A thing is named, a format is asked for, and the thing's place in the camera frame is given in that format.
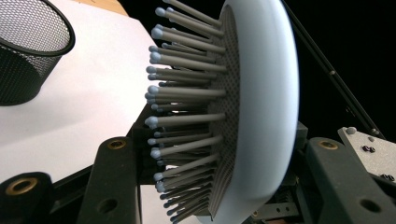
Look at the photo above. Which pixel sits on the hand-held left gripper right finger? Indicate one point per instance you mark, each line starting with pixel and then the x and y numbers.
pixel 336 186

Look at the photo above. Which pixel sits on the light blue hairbrush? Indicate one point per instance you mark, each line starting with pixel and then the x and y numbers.
pixel 267 93

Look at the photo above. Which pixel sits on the wooden table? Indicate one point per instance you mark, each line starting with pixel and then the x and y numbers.
pixel 106 4

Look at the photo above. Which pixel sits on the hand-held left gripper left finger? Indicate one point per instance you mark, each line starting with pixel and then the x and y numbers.
pixel 109 174

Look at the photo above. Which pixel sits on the black metal stand frame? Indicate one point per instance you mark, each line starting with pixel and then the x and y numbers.
pixel 336 77

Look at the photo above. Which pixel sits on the black mesh pen holder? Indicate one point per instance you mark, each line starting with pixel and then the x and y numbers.
pixel 28 62

